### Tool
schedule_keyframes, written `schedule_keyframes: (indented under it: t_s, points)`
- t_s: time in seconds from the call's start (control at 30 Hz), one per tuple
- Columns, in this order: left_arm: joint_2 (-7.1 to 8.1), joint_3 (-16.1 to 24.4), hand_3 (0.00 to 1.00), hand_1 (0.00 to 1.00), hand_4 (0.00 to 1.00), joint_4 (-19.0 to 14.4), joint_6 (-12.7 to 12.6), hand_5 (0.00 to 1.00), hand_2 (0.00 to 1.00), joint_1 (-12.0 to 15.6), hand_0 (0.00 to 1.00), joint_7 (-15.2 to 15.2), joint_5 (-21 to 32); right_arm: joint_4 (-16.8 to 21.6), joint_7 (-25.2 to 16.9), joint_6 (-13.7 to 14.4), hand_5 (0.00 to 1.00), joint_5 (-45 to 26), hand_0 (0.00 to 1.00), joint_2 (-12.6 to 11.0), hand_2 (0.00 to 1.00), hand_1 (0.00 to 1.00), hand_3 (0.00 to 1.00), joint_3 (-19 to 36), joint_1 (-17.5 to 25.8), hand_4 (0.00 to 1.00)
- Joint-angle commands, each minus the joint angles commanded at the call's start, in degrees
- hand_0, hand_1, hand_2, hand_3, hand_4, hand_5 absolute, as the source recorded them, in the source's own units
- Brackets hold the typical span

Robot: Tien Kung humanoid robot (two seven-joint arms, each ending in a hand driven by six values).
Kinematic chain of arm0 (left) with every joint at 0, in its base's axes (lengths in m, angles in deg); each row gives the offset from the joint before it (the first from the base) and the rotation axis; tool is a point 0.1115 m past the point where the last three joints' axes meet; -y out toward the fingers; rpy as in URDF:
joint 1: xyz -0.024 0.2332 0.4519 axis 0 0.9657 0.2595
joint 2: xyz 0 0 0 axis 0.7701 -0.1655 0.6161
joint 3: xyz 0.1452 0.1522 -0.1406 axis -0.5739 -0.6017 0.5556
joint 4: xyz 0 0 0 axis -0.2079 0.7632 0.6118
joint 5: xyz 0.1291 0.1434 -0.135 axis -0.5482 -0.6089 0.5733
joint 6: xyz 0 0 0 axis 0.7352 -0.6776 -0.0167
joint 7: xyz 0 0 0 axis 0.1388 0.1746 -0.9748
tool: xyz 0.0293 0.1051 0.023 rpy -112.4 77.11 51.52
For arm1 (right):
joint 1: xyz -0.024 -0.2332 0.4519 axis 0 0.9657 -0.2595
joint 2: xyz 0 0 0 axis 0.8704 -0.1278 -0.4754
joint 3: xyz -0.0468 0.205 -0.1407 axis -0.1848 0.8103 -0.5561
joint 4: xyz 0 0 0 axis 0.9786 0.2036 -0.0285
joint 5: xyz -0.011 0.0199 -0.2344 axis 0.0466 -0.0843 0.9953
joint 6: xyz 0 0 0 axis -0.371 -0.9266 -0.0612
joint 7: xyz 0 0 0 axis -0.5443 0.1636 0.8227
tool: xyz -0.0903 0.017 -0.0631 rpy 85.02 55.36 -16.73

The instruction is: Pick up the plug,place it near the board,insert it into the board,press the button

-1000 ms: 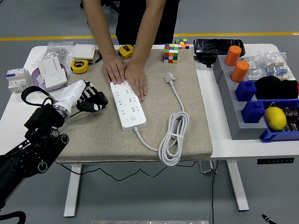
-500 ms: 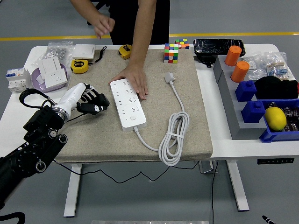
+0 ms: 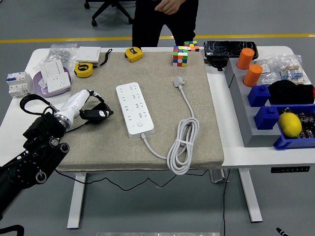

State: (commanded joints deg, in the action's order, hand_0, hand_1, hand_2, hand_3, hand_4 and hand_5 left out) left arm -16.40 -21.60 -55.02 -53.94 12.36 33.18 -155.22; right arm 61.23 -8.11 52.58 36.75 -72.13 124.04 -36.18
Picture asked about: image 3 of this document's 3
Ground person's left hand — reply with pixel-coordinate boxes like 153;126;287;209
154;0;185;15

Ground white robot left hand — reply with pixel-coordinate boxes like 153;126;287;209
60;88;115;125

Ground black plug adapter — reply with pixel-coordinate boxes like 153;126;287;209
85;102;112;123

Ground white power strip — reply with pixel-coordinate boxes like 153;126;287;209
116;82;155;139

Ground person's torso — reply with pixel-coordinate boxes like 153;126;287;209
131;0;199;47

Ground yellow tape measure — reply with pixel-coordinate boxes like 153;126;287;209
74;62;95;79
125;46;144;63

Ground purple bowl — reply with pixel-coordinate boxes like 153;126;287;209
32;66;72;98

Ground small colourful puzzle cube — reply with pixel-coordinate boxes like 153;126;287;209
184;40;200;53

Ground white table leg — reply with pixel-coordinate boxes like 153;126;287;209
66;172;87;230
239;169;263;224

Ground clear bag of screws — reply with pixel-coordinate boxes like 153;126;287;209
33;43;79;69

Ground large colourful puzzle cube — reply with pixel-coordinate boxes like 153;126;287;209
172;45;189;67

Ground white circuit breaker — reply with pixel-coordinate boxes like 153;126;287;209
6;71;34;98

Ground grey-brown mat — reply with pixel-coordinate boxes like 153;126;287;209
57;50;225;172

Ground black table control panel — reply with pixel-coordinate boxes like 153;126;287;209
270;166;311;174

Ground black office chair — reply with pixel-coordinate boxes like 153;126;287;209
83;0;135;27

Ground black plastic-wrapped tray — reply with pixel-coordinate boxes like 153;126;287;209
203;40;259;60

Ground grey box under table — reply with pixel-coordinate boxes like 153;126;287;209
209;169;230;184

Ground blue storage bin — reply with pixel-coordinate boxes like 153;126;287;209
272;103;315;151

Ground orange cylinder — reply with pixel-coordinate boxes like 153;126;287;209
236;48;255;71
243;64;264;88

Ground grey stepped block holder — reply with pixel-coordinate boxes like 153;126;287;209
224;58;282;148

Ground yellow lemon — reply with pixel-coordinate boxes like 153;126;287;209
278;112;303;139

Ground blue block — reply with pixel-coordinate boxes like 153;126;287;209
253;106;281;131
247;85;271;108

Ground clear plastic bag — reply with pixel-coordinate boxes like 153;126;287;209
254;58;284;86

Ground black cloth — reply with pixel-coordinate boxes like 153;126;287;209
267;80;315;106

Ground clear bag of resistors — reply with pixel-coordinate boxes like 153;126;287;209
278;55;311;86

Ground white wall socket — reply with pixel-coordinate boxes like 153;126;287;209
46;72;72;93

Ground white switch panel stack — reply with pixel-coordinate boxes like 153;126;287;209
75;46;102;65

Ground black tape measure strap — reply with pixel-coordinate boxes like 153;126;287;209
93;48;113;69

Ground black hanging cable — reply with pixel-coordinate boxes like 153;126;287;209
222;169;231;236

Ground white power strip cord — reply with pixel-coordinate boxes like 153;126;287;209
140;75;200;176

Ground thin black plug cord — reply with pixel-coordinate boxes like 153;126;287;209
55;121;210;191

